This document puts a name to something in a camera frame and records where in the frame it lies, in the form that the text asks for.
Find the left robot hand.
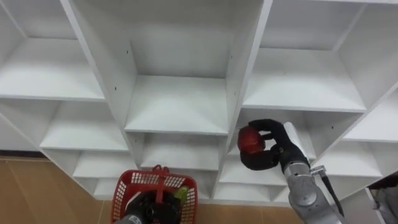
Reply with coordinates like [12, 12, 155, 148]
[124, 191, 182, 224]

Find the red apple soft toy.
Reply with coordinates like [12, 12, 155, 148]
[237, 125, 267, 155]

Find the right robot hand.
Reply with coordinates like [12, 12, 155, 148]
[239, 119, 311, 174]

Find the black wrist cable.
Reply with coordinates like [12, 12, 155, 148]
[310, 165, 345, 218]

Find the red plastic shopping basket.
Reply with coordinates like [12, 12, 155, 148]
[110, 164, 198, 224]

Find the white cubby shelf unit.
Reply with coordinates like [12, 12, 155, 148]
[0, 0, 398, 207]

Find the green soft toy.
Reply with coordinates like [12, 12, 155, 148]
[174, 185, 189, 203]

